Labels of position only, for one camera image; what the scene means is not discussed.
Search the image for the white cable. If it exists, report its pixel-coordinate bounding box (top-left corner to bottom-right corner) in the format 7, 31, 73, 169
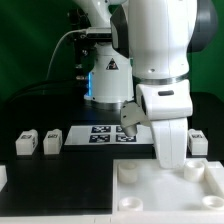
45, 29, 88, 80

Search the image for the white obstacle block left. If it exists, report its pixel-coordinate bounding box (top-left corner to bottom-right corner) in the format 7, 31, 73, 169
0, 165, 7, 192

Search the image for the white sheet with markers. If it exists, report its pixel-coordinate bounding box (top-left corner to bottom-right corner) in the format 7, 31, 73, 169
65, 125, 153, 146

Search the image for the white front rail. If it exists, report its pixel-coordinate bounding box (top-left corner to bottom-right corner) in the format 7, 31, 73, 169
0, 213, 224, 224

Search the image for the white square tabletop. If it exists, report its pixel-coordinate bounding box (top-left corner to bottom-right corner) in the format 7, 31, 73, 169
112, 158, 224, 213

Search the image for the black camera on stand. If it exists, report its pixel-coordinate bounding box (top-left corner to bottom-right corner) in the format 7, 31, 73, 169
66, 8, 113, 79

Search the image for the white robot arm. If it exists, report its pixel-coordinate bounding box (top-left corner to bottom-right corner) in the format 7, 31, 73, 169
73, 0, 218, 169

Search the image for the black cable bundle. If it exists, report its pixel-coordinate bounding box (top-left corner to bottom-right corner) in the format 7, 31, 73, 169
0, 78, 89, 111

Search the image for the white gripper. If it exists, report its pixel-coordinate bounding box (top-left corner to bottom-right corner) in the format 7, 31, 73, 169
119, 99, 190, 170

